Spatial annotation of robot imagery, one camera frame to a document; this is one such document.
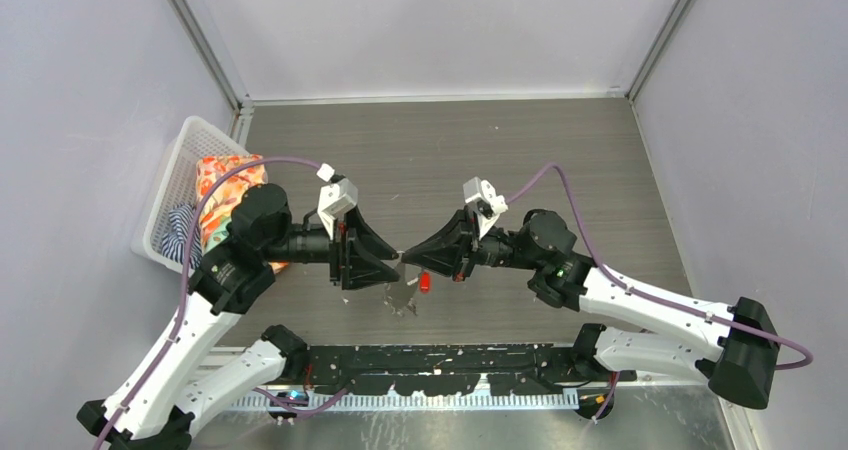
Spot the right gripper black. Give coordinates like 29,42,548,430
402,204,542,282

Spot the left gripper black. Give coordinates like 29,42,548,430
264,204,401,287

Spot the red key tag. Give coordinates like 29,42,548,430
418,271,431,294

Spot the silver perforated keyring plate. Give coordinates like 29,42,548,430
384,262,419,317

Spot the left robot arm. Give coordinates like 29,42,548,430
77,179,399,449

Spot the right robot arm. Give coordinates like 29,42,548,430
401,209,780,410

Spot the orange floral cloth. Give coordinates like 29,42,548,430
196,154,268,254

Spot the blue striped cloth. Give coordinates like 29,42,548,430
160,203,202,269

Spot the white plastic basket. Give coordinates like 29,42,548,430
131,116,247,272

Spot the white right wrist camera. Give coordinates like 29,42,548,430
463,177,508,238

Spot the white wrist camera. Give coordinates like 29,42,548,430
316,163,358,239
463,177,508,238

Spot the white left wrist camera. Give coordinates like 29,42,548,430
316,163,358,239

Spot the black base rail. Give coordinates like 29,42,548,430
272,343,612,397

